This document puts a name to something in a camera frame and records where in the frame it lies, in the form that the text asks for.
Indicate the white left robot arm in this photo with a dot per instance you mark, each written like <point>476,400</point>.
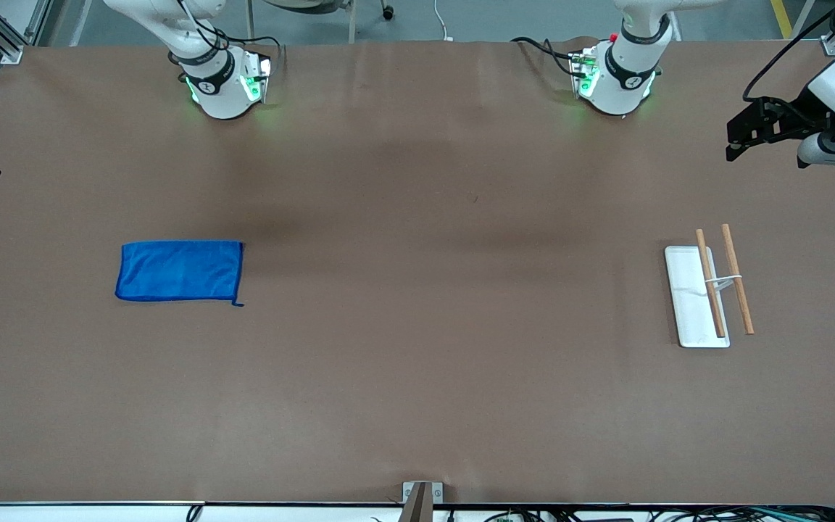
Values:
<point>624,83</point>

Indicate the white rack bracket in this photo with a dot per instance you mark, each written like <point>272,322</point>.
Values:
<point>726,280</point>

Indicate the white towel rack base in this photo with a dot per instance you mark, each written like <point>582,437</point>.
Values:
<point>689,304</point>

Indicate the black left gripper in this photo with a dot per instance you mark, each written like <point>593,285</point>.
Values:
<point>799,114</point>

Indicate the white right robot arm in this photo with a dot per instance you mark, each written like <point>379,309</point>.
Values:
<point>218,90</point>

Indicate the wooden rack rod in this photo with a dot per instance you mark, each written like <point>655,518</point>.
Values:
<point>712,297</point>
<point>740,290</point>

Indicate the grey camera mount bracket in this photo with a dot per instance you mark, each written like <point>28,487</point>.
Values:
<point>421,500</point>

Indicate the stool base with caster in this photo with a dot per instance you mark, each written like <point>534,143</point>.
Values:
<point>351,18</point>

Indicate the blue microfibre towel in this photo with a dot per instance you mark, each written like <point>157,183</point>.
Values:
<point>180,271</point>

